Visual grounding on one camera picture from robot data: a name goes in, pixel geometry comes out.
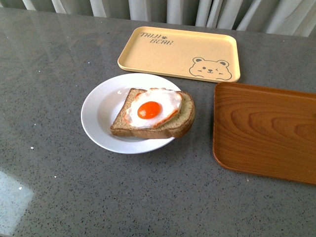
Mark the grey curtain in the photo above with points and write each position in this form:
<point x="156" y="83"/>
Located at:
<point x="283" y="17"/>

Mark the white round plate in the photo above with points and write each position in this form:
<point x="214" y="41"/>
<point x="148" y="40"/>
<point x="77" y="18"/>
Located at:
<point x="103" y="104"/>

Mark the bottom brown bread slice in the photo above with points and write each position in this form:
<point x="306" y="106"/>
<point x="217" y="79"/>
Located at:
<point x="178" y="126"/>

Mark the yellow bear tray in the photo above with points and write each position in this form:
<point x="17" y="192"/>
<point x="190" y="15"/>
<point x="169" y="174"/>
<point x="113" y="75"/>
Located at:
<point x="182" y="54"/>

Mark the fried egg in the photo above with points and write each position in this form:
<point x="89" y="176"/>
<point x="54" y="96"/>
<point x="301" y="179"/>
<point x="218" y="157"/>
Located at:
<point x="153" y="108"/>

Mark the brown wooden tray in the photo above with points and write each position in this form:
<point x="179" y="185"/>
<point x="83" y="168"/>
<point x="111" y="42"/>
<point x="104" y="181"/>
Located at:
<point x="265" y="131"/>

